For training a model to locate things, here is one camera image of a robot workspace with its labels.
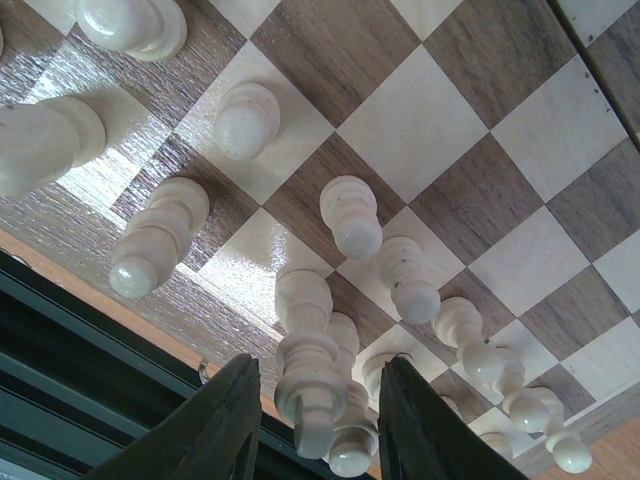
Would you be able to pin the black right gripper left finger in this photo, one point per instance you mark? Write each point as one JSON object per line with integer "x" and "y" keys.
{"x": 213, "y": 435}

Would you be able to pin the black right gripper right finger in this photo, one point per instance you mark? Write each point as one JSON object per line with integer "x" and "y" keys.
{"x": 421, "y": 437}

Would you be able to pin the white chess bishop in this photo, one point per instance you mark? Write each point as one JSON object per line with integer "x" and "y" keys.
{"x": 158, "y": 238}
{"x": 372, "y": 372}

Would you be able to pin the white chess pawn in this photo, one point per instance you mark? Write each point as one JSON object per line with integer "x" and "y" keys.
{"x": 569, "y": 452}
{"x": 247, "y": 121}
{"x": 525, "y": 410}
{"x": 404, "y": 269}
{"x": 459, "y": 325}
{"x": 147, "y": 30}
{"x": 348, "y": 208}

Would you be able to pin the white chess knight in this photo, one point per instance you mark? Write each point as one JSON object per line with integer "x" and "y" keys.
{"x": 41, "y": 142}

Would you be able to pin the white chess rook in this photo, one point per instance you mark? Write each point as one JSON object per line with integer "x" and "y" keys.
{"x": 499, "y": 443}

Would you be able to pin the wooden chess board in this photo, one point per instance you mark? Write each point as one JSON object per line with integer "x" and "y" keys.
{"x": 486, "y": 137}

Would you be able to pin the black aluminium frame rail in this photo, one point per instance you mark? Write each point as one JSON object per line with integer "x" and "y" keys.
{"x": 77, "y": 387}

